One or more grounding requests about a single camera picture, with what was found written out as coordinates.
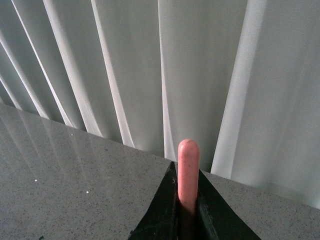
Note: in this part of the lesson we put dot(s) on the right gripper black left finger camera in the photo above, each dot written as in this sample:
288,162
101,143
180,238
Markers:
160,221

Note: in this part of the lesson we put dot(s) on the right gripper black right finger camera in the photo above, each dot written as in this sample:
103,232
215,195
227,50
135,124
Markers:
215,219

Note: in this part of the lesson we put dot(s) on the pink chopstick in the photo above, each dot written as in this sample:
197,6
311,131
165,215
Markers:
188,175

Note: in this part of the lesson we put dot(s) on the white pleated curtain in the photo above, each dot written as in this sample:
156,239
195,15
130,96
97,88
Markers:
240,77

